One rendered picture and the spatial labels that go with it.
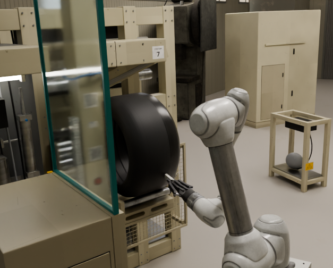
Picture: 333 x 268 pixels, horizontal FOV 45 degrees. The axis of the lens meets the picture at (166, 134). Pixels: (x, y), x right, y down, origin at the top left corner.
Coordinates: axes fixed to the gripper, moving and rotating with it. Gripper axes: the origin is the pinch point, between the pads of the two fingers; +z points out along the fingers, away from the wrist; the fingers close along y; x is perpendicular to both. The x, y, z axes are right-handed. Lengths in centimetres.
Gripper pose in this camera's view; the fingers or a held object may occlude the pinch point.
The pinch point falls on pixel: (169, 178)
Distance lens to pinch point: 224.0
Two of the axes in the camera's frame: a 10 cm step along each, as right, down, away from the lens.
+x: -1.1, 8.9, 4.5
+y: -8.1, 1.9, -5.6
